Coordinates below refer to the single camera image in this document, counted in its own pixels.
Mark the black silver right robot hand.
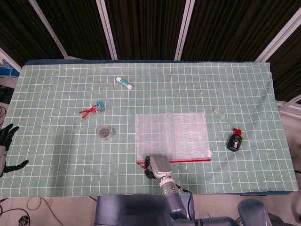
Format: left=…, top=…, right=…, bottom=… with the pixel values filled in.
left=143, top=154, right=174, bottom=180

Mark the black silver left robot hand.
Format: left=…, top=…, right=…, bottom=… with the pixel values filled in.
left=0, top=124, right=29, bottom=177

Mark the clear mesh zipper pouch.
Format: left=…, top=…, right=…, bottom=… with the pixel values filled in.
left=135, top=112, right=214, bottom=175

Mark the green white grid tablecloth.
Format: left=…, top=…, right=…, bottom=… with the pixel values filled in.
left=0, top=60, right=297, bottom=197

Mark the blue-grey robot torso base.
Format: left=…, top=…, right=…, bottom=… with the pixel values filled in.
left=94, top=194, right=196, bottom=226

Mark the clear round jar of clips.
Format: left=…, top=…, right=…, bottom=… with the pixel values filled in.
left=96, top=126, right=113, bottom=141

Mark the blue white printed board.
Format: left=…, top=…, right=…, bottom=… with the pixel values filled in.
left=0, top=49, right=22, bottom=79

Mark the black bottle red cap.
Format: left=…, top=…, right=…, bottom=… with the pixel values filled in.
left=226, top=128, right=243, bottom=152

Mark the clear green toothbrush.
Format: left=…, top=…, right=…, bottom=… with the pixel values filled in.
left=211, top=108, right=242, bottom=130

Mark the red blue clip toy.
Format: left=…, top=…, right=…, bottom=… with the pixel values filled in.
left=79, top=100, right=104, bottom=119

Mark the white green glue stick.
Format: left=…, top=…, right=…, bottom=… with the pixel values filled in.
left=115, top=76, right=134, bottom=90

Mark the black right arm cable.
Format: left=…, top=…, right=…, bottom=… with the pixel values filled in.
left=175, top=184, right=193, bottom=221

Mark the white partition frame post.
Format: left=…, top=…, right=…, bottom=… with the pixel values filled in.
left=174, top=0, right=196, bottom=61
left=28, top=0, right=70, bottom=60
left=255, top=13, right=301, bottom=62
left=95, top=0, right=118, bottom=60

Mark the white metal frame rail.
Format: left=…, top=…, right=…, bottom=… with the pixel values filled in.
left=275, top=96, right=301, bottom=116

